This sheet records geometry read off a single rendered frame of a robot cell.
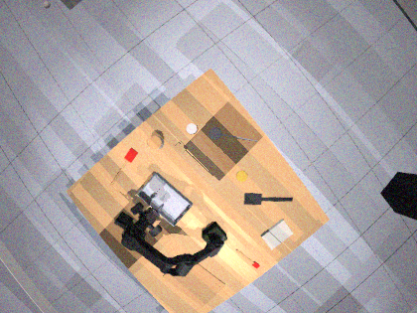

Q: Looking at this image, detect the light wooden board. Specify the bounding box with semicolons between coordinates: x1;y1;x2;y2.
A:
163;264;225;307

